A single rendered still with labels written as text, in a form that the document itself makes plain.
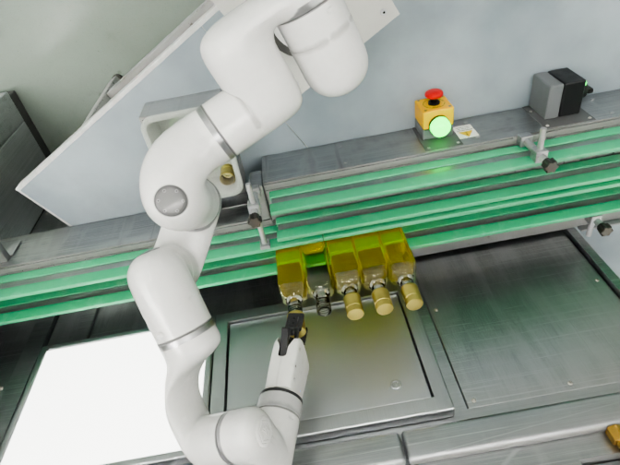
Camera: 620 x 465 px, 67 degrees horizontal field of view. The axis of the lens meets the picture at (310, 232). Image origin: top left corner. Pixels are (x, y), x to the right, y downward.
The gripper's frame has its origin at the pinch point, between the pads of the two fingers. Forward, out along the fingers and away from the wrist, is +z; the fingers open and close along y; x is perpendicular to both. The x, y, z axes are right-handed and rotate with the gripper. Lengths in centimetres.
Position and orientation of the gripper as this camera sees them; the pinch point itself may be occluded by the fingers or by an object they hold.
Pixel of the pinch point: (296, 328)
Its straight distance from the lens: 93.1
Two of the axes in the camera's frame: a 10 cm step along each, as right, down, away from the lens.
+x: -9.8, 0.2, 2.2
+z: 1.5, -6.5, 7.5
